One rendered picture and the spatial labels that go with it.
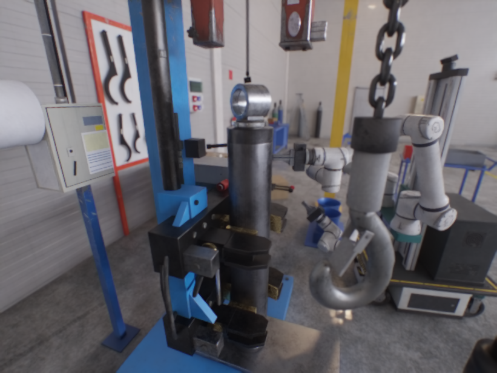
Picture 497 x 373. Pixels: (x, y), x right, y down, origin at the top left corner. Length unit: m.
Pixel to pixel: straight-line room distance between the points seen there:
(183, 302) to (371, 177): 1.13
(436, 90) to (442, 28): 10.29
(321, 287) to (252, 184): 0.83
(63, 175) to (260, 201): 0.93
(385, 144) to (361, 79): 11.60
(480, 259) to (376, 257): 2.10
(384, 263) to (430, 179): 1.38
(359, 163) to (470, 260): 2.14
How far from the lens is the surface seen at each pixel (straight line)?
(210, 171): 1.59
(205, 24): 1.18
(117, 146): 3.12
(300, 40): 1.03
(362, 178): 0.23
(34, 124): 1.31
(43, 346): 2.41
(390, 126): 0.22
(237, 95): 1.13
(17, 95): 1.30
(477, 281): 2.48
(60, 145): 1.38
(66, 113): 1.40
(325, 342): 1.85
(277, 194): 4.08
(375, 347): 2.14
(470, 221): 2.18
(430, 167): 1.61
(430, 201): 1.76
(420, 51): 12.23
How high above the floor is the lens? 1.58
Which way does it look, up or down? 20 degrees down
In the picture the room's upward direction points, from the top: straight up
